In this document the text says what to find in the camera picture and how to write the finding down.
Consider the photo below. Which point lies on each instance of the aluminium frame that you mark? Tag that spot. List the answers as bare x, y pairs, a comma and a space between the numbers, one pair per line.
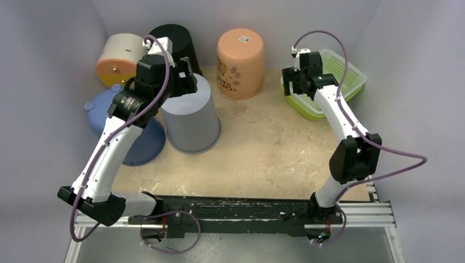
354, 214

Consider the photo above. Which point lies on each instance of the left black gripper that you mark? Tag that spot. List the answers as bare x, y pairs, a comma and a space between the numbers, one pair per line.
186, 84

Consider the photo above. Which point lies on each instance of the large blue bucket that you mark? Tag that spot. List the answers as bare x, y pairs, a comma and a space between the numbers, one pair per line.
145, 148

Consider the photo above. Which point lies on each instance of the black ribbed bucket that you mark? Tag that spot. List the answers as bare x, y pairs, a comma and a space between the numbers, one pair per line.
182, 44

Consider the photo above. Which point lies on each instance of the beige drum orange yellow face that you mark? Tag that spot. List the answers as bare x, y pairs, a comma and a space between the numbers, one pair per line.
118, 60

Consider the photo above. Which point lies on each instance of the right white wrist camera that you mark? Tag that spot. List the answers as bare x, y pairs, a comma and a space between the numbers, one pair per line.
300, 57

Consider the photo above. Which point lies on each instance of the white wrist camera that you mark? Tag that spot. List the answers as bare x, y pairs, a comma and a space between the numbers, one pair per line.
300, 57
155, 45

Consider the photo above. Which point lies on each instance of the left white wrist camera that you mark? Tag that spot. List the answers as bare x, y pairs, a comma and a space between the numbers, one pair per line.
155, 45

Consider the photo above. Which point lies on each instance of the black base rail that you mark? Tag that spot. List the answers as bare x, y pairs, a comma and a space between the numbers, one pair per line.
188, 214

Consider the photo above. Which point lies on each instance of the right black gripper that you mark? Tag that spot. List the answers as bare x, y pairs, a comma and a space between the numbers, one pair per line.
293, 84

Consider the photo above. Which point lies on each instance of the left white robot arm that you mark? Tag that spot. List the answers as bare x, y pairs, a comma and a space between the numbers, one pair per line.
130, 111

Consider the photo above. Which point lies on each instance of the grey bucket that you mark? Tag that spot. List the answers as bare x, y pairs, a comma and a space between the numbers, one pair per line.
191, 120

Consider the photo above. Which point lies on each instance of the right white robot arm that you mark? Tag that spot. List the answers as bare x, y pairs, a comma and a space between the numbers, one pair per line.
354, 159

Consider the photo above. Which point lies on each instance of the orange cartoon bucket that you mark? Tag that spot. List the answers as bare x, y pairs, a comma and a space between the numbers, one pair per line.
240, 63

